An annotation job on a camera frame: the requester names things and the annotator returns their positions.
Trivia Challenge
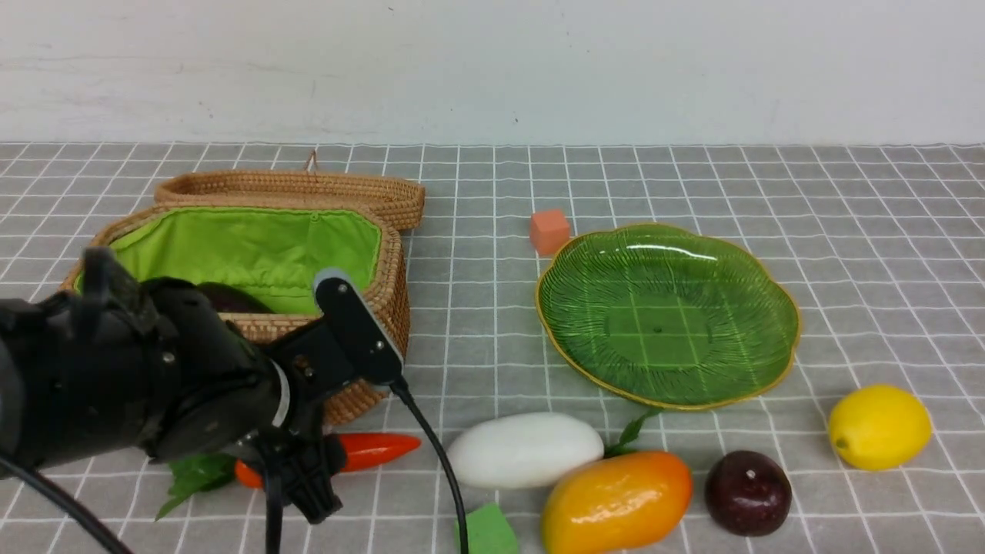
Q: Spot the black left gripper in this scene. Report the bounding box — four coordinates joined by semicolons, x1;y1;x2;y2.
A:
145;279;355;525

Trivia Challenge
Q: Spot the orange yellow toy mango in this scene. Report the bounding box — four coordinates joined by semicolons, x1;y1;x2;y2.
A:
541;450;693;553

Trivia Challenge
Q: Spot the purple toy eggplant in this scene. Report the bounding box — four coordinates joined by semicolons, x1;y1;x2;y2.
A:
197;282;274;313

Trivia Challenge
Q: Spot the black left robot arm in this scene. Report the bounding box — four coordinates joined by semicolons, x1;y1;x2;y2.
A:
2;248;346;525

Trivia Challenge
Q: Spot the orange toy carrot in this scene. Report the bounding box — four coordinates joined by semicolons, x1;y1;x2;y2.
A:
155;432;422;520

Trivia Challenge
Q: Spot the woven rattan basket green lining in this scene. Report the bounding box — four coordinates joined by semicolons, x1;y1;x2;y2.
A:
89;200;409;355

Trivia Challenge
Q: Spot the woven rattan basket lid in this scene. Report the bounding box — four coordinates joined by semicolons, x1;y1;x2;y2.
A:
154;169;426;230

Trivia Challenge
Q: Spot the green foam cube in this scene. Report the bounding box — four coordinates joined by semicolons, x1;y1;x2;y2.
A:
455;502;519;554

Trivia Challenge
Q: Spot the white toy radish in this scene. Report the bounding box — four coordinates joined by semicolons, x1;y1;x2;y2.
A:
446;412;606;490

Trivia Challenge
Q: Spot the orange foam cube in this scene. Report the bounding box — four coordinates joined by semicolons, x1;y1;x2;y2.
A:
529;209;571;257

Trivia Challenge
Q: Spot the green glass leaf plate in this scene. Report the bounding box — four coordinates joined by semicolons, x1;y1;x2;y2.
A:
534;223;802;411

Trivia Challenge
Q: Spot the dark purple toy passionfruit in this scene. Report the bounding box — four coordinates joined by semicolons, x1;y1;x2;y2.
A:
704;450;793;537

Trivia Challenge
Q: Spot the yellow toy lemon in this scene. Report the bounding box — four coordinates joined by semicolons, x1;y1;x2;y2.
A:
828;383;933;471

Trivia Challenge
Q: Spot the grey checked tablecloth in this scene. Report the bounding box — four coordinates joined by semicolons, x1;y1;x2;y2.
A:
1;143;984;553

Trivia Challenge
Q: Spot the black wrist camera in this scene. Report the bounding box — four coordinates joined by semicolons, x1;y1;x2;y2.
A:
312;267;407;391

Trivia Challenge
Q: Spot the black cable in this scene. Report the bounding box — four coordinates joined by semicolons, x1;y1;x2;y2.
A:
389;379;470;554

